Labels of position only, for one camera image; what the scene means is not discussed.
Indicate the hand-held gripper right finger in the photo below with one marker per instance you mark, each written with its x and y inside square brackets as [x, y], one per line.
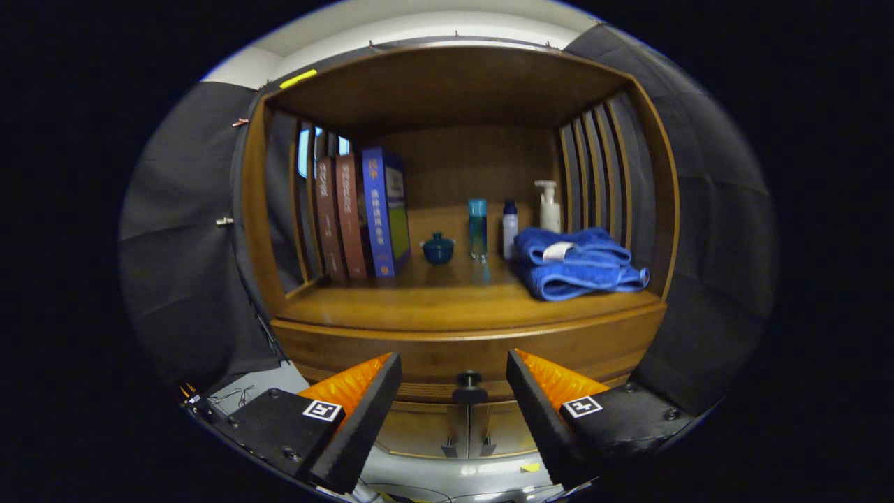
[545, 426]

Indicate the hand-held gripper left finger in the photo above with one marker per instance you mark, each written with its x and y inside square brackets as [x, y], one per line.
[363, 426]

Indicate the wooden cabinet door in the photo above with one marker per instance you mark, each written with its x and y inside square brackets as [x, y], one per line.
[499, 426]
[426, 429]

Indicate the wooden countertop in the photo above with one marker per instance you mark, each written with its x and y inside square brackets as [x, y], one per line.
[433, 300]

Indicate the wooden cabinet with slatted hutch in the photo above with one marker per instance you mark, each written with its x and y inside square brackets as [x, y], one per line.
[454, 91]

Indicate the folded blue towel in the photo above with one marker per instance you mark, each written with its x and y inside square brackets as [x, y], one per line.
[580, 276]

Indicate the blue lidded teacup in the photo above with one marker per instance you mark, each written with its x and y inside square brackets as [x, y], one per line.
[438, 250]

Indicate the white bottle with blue cap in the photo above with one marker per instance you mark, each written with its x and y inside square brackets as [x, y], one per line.
[510, 234]

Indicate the dark brown book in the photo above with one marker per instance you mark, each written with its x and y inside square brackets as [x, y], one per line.
[327, 223]

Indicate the teal glass bottle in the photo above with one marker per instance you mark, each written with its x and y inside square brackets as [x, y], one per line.
[478, 230]

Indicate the thick blue book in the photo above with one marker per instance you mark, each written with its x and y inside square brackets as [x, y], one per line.
[380, 216]

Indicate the white pump bottle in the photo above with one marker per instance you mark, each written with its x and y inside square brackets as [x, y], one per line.
[550, 213]

